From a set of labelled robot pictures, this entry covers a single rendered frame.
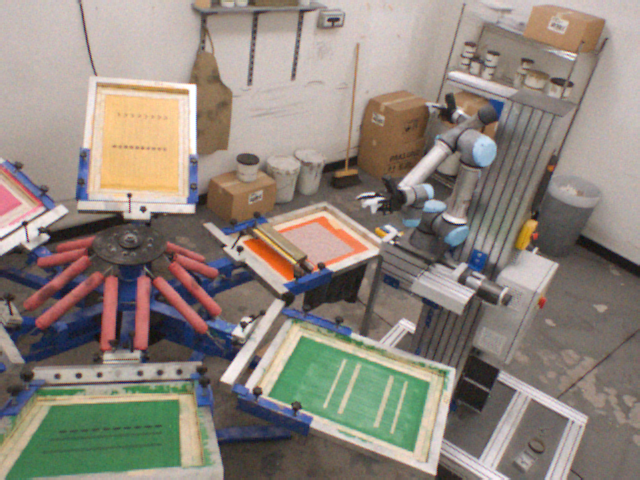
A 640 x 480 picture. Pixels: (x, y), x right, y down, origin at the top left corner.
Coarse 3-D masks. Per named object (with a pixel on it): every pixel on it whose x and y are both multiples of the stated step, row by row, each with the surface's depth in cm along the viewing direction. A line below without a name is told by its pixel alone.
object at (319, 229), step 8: (320, 216) 364; (304, 224) 353; (312, 224) 354; (320, 224) 356; (328, 224) 357; (280, 232) 342; (288, 232) 343; (296, 232) 344; (304, 232) 346; (312, 232) 347; (320, 232) 348; (328, 232) 350; (336, 232) 351; (248, 240) 330; (256, 240) 331; (296, 240) 337; (304, 240) 338; (312, 240) 340; (320, 240) 341; (256, 248) 324; (264, 248) 326; (272, 248) 326; (264, 256) 319; (272, 256) 320
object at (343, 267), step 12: (324, 204) 370; (276, 216) 349; (288, 216) 351; (300, 216) 358; (336, 216) 364; (360, 228) 352; (372, 240) 345; (372, 252) 332; (264, 264) 307; (336, 264) 317; (348, 264) 319; (360, 264) 325; (276, 276) 300
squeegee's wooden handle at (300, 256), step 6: (258, 228) 324; (264, 228) 324; (270, 228) 324; (270, 234) 320; (276, 234) 320; (276, 240) 316; (282, 240) 316; (288, 240) 316; (288, 246) 312; (294, 246) 313; (294, 252) 309; (300, 252) 309; (294, 258) 305; (300, 258) 305; (306, 258) 309
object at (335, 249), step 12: (324, 240) 342; (336, 240) 344; (348, 240) 346; (312, 252) 329; (324, 252) 331; (336, 252) 333; (348, 252) 335; (360, 252) 337; (276, 264) 315; (288, 264) 316; (288, 276) 307
